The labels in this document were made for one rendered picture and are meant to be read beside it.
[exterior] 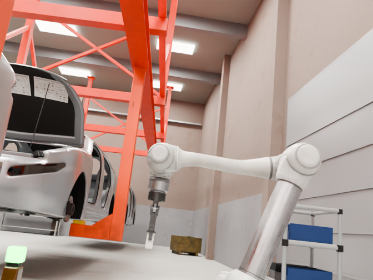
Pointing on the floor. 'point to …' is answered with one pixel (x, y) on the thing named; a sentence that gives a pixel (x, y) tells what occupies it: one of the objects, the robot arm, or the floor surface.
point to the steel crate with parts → (185, 245)
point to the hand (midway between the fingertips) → (149, 240)
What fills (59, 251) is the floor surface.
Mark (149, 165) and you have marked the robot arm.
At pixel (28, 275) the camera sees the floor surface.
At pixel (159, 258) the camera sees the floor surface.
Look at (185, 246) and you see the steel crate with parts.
